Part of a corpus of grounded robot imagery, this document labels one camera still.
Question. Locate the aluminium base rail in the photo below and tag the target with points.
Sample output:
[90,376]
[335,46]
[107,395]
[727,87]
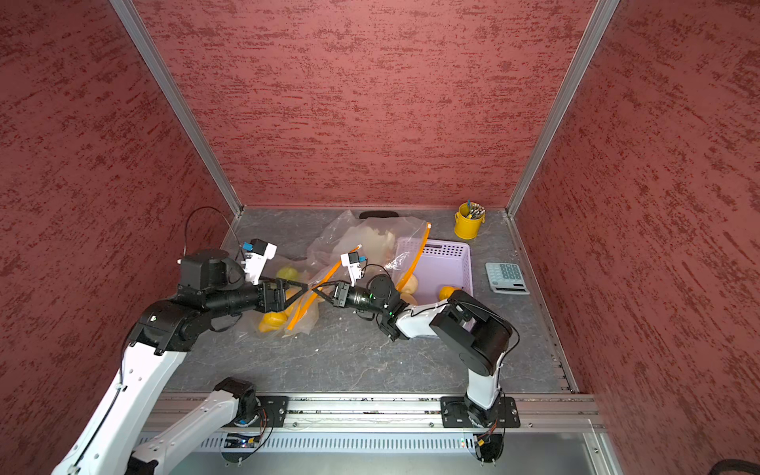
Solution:
[395,424]

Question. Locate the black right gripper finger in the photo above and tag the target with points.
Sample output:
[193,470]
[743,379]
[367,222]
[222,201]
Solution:
[325,288]
[323,300]

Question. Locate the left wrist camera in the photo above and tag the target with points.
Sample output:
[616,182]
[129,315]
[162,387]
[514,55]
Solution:
[256,253]

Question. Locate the beige pear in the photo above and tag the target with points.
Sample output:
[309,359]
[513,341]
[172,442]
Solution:
[409,298]
[411,286]

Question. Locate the clear bag with green fruit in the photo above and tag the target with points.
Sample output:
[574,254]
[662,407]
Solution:
[305,319]

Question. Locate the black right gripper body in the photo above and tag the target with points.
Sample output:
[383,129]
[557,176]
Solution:
[359,297]

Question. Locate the green pear in bag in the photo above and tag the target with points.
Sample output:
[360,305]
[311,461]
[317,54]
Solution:
[289,273]

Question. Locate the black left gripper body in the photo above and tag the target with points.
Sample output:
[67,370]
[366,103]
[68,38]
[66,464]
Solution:
[237,297]

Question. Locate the orange fruit from bag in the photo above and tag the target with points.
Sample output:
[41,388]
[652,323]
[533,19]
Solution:
[445,292]

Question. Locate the aluminium corner post left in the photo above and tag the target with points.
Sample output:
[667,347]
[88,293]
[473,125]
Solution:
[136,29]

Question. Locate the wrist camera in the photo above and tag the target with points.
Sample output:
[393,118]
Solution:
[256,253]
[354,263]

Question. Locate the orange fruit in left bag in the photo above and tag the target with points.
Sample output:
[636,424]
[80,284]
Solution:
[273,322]

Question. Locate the black glasses case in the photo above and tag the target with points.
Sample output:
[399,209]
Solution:
[378,214]

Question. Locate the pens in cup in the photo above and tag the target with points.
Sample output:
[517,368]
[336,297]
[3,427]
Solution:
[474,211]

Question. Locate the yellow pen cup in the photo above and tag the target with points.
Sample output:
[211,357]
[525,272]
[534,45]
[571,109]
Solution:
[464,228]

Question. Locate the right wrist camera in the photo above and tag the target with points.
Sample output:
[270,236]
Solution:
[354,263]

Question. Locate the lilac perforated plastic basket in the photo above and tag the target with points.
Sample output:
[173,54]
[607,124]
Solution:
[436,264]

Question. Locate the aluminium corner post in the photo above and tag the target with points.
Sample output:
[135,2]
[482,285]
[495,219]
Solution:
[136,29]
[594,32]

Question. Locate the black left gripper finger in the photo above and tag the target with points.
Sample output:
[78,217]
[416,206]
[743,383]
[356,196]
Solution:
[294,288]
[295,306]

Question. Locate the clear zip-top bag orange seal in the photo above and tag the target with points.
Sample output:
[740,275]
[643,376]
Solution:
[395,243]

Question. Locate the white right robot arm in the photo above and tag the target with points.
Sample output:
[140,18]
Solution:
[474,333]

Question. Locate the grey desk calculator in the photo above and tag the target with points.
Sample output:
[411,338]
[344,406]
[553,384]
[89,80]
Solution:
[506,278]

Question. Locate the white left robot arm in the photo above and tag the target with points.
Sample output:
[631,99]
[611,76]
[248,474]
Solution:
[156,346]

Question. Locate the aluminium corner post right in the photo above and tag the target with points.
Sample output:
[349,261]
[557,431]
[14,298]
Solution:
[594,32]

